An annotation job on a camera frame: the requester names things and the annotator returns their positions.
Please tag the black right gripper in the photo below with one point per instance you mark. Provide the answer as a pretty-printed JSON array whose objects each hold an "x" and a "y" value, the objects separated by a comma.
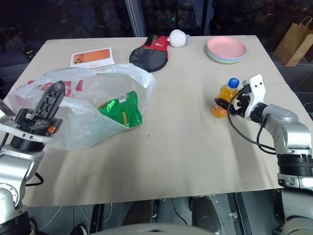
[{"x": 240, "y": 104}]

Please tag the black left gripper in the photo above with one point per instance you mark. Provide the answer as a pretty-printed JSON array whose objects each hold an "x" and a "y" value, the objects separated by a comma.
[{"x": 36, "y": 121}]

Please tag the orange juice bottle blue cap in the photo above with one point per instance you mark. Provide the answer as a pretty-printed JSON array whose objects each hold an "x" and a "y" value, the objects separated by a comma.
[{"x": 223, "y": 94}]

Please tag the translucent white plastic bag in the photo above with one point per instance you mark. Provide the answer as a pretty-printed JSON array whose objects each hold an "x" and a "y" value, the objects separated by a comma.
[{"x": 80, "y": 117}]

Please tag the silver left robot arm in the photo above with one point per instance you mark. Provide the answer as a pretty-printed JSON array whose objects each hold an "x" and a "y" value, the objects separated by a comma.
[{"x": 12, "y": 169}]

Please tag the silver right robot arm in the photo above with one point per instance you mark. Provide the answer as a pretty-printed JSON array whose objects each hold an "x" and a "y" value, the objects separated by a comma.
[{"x": 291, "y": 132}]

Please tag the brown paper bag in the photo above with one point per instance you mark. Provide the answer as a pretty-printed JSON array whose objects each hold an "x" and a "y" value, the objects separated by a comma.
[{"x": 293, "y": 44}]

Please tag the light blue plate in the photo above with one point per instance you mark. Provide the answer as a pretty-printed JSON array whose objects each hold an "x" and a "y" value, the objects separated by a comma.
[{"x": 220, "y": 62}]

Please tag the light green plate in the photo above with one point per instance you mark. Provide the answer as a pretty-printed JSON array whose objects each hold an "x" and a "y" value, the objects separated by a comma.
[{"x": 212, "y": 57}]

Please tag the pink plate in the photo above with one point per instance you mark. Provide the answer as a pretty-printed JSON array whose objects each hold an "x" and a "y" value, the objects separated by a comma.
[{"x": 226, "y": 47}]

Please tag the orange phone box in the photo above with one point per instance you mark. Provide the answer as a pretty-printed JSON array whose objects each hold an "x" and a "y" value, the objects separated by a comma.
[{"x": 91, "y": 57}]

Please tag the green snack packet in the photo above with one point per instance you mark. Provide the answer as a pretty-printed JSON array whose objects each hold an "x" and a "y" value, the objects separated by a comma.
[{"x": 122, "y": 110}]

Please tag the beige table cover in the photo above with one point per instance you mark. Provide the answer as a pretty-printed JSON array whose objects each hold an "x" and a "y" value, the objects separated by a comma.
[{"x": 181, "y": 147}]

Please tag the white plush ball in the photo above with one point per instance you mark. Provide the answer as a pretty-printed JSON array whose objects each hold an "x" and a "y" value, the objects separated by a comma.
[{"x": 178, "y": 38}]

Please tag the black red paddle case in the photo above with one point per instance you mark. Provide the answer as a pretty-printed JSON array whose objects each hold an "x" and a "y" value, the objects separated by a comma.
[{"x": 149, "y": 55}]

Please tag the dark rounded shape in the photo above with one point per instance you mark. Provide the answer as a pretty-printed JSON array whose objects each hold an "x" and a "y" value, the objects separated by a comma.
[{"x": 206, "y": 215}]

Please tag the grey robot torso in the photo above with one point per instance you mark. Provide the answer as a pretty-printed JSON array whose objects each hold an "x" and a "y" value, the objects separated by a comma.
[{"x": 151, "y": 228}]

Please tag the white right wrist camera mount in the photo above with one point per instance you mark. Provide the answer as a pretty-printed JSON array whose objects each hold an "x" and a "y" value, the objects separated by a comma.
[{"x": 255, "y": 94}]

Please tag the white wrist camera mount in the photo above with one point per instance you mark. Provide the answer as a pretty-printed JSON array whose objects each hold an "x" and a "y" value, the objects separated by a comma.
[
  {"x": 255, "y": 94},
  {"x": 14, "y": 129}
]

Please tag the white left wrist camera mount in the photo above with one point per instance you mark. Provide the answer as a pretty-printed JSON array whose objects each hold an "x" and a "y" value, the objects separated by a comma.
[{"x": 14, "y": 129}]

